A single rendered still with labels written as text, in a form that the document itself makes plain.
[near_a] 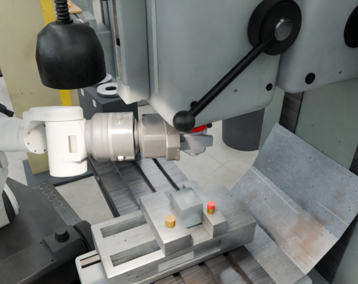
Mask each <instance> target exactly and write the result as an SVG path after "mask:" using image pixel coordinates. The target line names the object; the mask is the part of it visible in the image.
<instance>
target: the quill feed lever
mask: <svg viewBox="0 0 358 284"><path fill-rule="evenodd" d="M301 22H302V14H301V10H300V7H299V5H298V4H297V3H296V2H295V1H293V0H263V1H262V2H261V3H260V4H259V5H258V6H257V7H256V8H255V10H254V11H253V13H252V15H251V17H250V20H249V24H248V38H249V41H250V43H251V45H252V46H253V48H252V49H251V50H250V51H249V52H248V53H247V54H246V55H245V56H244V57H243V58H242V59H241V60H240V61H239V62H238V63H237V64H236V65H235V66H234V67H233V68H232V69H231V70H230V71H229V72H228V73H227V74H226V75H225V76H224V77H223V78H222V79H221V80H220V81H219V82H218V83H217V84H216V85H215V86H214V87H213V88H212V89H210V90H209V91H208V92H207V93H206V94H205V95H204V96H203V97H202V98H201V99H200V100H199V101H198V102H197V103H196V104H195V105H194V106H193V107H192V108H191V109H190V110H189V111H186V110H181V111H179V112H177V113H176V114H175V115H174V117H173V120H172V124H173V127H174V129H175V130H176V131H177V132H179V133H182V134H186V133H188V132H190V131H192V130H193V128H194V127H195V117H196V116H197V115H198V114H199V113H200V112H201V111H202V110H203V109H204V108H205V107H206V106H207V105H208V104H209V103H210V102H211V101H213V100H214V99H215V98H216V97H217V96H218V95H219V94H220V93H221V92H222V91H223V90H224V89H225V88H226V87H227V86H228V85H229V84H230V83H231V82H232V81H233V80H234V79H235V78H236V77H237V76H238V75H239V74H240V73H241V72H242V71H243V70H244V69H245V68H246V67H247V66H248V65H249V64H250V63H251V62H253V61H254V60H255V59H256V58H257V57H258V56H259V55H260V54H261V53H262V52H264V53H266V54H268V55H272V56H274V55H279V54H281V53H283V52H284V51H286V50H287V49H288V48H289V47H290V46H291V45H292V44H293V43H294V41H295V40H296V38H297V37H298V34H299V31H300V28H301Z"/></svg>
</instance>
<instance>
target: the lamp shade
mask: <svg viewBox="0 0 358 284"><path fill-rule="evenodd" d="M35 59H36V62H37V67H38V71H39V76H40V79H41V82H42V84H43V85H44V86H46V87H49V88H53V89H58V90H73V89H79V88H85V87H89V86H93V85H95V84H97V83H99V82H101V81H102V80H104V79H105V77H106V66H105V57H104V50H103V48H102V45H101V43H100V41H99V39H98V37H97V35H96V33H95V31H94V29H93V28H91V27H90V26H88V25H86V24H85V23H83V22H81V21H79V20H76V19H72V18H70V20H69V21H58V19H56V20H55V21H52V22H50V23H48V24H47V25H46V26H45V27H44V28H43V29H42V30H41V31H40V32H39V33H38V34H37V45H36V51H35Z"/></svg>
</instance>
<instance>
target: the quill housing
mask: <svg viewBox="0 0 358 284"><path fill-rule="evenodd" d="M262 1H263V0H145V10H146V31H147V53H148V64H149V86H150V98H149V99H146V101H147V102H148V103H149V104H150V105H151V106H152V107H153V108H154V109H155V110H156V111H157V112H158V113H159V114H160V115H161V116H162V117H163V118H164V119H165V120H166V121H167V122H168V123H169V124H170V125H171V126H173V124H172V120H173V117H174V115H175V114H176V113H177V112H179V111H181V110H186V111H189V110H190V109H191V108H192V107H193V106H194V105H195V104H196V103H197V102H198V101H199V100H200V99H201V98H202V97H203V96H204V95H205V94H206V93H207V92H208V91H209V90H210V89H212V88H213V87H214V86H215V85H216V84H217V83H218V82H219V81H220V80H221V79H222V78H223V77H224V76H225V75H226V74H227V73H228V72H229V71H230V70H231V69H232V68H233V67H234V66H235V65H236V64H237V63H238V62H239V61H240V60H241V59H242V58H243V57H244V56H245V55H246V54H247V53H248V52H249V51H250V50H251V49H252V48H253V46H252V45H251V43H250V41H249V38H248V24H249V20H250V17H251V15H252V13H253V11H254V10H255V8H256V7H257V6H258V5H259V4H260V3H261V2H262ZM280 55H281V54H279V55H274V56H272V55H268V54H266V53H264V52H262V53H261V54H260V55H259V56H258V57H257V58H256V59H255V60H254V61H253V62H251V63H250V64H249V65H248V66H247V67H246V68H245V69H244V70H243V71H242V72H241V73H240V74H239V75H238V76H237V77H236V78H235V79H234V80H233V81H232V82H231V83H230V84H229V85H228V86H227V87H226V88H225V89H224V90H223V91H222V92H221V93H220V94H219V95H218V96H217V97H216V98H215V99H214V100H213V101H211V102H210V103H209V104H208V105H207V106H206V107H205V108H204V109H203V110H202V111H201V112H200V113H199V114H198V115H197V116H196V117H195V127H198V126H202V125H206V124H209V123H213V122H217V121H221V120H224V119H228V118H231V117H236V116H239V115H242V114H246V113H250V112H254V111H257V110H261V109H263V108H265V107H267V106H268V105H269V104H270V103H271V102H272V99H273V97H274V91H275V85H276V79H277V74H278V68H279V61H280Z"/></svg>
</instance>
